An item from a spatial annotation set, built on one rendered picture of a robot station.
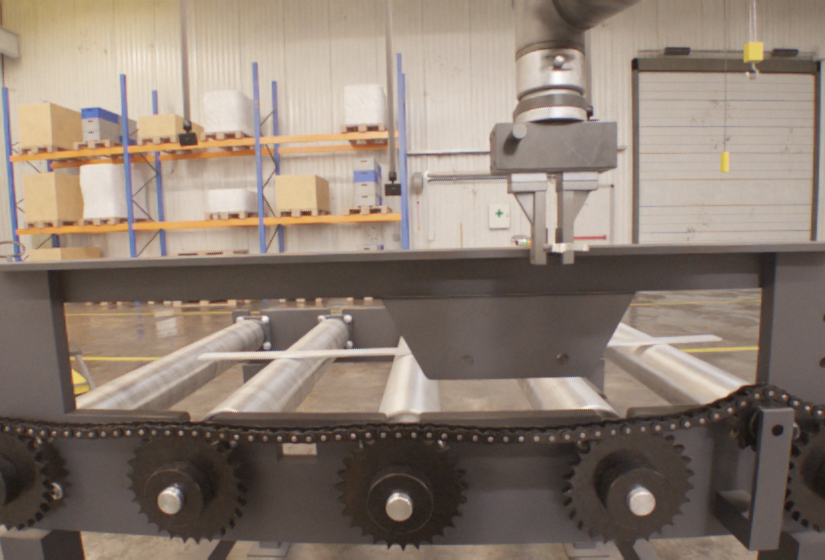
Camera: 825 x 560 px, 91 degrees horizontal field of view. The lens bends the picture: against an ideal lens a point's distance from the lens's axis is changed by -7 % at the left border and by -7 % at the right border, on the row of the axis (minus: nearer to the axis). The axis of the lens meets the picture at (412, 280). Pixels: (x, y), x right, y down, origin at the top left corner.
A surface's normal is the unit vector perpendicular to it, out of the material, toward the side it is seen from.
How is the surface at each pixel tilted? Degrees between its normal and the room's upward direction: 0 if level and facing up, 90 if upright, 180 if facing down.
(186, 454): 90
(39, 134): 90
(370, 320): 90
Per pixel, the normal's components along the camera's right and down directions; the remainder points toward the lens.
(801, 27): -0.04, 0.10
